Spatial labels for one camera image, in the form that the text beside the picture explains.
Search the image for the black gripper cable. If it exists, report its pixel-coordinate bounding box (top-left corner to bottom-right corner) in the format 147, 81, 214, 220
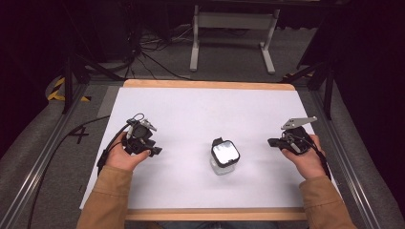
27, 114, 132, 229
288, 133, 332, 180

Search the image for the clear jar with black lid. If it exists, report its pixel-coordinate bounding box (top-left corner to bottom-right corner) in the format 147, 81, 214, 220
209, 136, 242, 177

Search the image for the black tripod stand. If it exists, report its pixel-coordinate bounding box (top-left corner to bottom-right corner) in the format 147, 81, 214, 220
61, 52, 126, 115
279, 56, 336, 121

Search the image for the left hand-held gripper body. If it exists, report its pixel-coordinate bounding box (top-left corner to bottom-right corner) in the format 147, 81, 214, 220
122, 113, 159, 156

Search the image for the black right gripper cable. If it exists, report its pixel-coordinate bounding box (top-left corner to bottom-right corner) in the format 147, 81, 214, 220
288, 133, 332, 180

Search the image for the yellow and black floor tape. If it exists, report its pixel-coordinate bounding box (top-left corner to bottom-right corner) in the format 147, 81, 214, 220
47, 76, 93, 103

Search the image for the person's left hand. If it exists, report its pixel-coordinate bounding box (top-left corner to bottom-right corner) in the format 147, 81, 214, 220
104, 131, 153, 173

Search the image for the white table mat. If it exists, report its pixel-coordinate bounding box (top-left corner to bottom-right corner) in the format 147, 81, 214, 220
78, 87, 341, 211

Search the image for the person's right hand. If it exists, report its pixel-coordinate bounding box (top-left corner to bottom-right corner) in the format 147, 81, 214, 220
281, 134, 330, 181

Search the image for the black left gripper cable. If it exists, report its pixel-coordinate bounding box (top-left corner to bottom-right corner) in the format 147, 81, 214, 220
27, 114, 132, 229

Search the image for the bundle of floor cables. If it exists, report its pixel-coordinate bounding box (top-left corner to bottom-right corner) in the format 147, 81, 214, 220
125, 22, 195, 81

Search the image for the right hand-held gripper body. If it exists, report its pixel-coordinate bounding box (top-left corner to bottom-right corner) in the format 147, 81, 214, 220
279, 115, 319, 156

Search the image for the aluminium rail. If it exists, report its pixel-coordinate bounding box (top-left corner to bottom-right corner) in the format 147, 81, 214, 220
0, 81, 91, 229
309, 89, 381, 229

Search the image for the white metal stand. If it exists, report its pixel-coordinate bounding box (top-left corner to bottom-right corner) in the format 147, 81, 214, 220
189, 4, 282, 75

